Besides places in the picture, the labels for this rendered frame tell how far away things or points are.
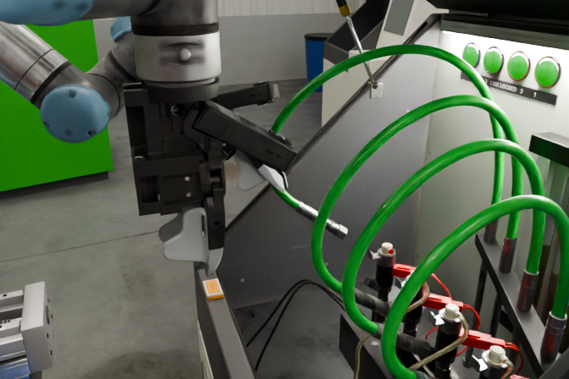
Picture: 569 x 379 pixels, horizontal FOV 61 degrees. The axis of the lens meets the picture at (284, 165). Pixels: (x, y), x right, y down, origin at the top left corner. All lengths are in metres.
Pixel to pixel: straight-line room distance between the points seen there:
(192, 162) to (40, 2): 0.19
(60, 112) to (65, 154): 3.32
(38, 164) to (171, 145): 3.54
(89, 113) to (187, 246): 0.25
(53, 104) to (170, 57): 0.28
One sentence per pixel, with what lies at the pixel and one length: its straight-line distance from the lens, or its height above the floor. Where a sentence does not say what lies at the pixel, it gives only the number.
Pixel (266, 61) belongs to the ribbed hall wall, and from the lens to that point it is 7.63.
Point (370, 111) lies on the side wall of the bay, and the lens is 1.04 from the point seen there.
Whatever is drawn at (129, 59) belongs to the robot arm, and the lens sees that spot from 0.78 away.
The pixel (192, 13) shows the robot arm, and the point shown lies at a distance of 0.42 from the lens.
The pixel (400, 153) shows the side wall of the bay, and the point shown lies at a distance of 1.11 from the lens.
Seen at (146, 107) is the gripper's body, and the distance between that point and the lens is 0.44.
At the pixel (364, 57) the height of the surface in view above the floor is 1.41.
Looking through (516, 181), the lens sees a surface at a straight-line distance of 0.75.
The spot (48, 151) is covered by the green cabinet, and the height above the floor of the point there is 0.33.
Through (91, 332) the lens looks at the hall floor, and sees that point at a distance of 2.50.
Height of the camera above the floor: 1.52
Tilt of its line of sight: 21 degrees down
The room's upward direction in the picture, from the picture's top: straight up
